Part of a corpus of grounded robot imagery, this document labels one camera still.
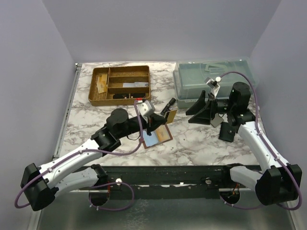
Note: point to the brown leather card holder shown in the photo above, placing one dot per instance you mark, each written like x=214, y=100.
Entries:
x=161, y=142

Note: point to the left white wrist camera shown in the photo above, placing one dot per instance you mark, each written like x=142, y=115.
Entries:
x=146, y=108

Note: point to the clear lidded plastic box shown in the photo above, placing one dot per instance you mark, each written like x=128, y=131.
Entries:
x=190, y=76

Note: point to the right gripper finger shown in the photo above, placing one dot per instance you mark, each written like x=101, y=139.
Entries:
x=200, y=106
x=202, y=119

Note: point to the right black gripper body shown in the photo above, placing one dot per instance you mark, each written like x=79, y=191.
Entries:
x=220, y=106

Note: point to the white card in tray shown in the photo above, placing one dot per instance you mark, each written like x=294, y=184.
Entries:
x=136, y=85

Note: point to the brown cork organizer tray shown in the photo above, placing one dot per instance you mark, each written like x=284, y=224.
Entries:
x=116, y=77

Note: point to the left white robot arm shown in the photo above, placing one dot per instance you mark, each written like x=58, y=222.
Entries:
x=40, y=185

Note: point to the black snap wallet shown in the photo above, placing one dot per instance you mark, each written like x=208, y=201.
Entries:
x=227, y=132

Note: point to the black T-shaped pipe fitting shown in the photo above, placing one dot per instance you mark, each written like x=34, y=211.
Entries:
x=168, y=105

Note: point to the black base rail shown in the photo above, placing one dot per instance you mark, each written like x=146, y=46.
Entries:
x=164, y=182

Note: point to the blue credit card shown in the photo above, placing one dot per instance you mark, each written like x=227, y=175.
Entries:
x=150, y=140

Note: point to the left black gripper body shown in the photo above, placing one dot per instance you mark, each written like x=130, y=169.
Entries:
x=147, y=125

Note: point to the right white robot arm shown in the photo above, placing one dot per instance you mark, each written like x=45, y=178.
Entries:
x=278, y=180

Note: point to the grey card wallet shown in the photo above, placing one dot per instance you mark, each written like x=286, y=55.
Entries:
x=217, y=121

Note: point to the tan credit card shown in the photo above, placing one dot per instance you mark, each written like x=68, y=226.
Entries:
x=162, y=134

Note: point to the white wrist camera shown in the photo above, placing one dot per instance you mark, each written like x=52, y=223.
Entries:
x=214, y=85
x=146, y=108

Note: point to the black item in tray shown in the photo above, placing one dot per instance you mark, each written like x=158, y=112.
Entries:
x=128, y=95

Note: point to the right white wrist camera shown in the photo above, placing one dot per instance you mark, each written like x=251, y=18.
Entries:
x=214, y=85

